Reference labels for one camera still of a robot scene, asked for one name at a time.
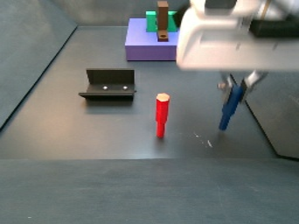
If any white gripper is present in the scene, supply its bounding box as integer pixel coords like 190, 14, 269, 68
176, 0, 299, 103

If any blue peg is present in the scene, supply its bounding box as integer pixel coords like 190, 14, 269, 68
218, 85, 242, 130

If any brown L-shaped board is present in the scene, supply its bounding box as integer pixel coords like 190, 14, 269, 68
156, 1, 168, 42

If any red peg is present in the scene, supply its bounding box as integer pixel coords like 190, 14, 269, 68
154, 93, 170, 138

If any purple base block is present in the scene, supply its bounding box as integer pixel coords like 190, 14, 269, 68
125, 18, 178, 61

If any green block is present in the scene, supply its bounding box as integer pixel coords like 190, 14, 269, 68
145, 10, 177, 32

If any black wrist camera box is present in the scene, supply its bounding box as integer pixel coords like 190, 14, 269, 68
248, 16, 299, 39

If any black angle bracket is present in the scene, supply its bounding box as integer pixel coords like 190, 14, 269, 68
78, 68, 136, 101

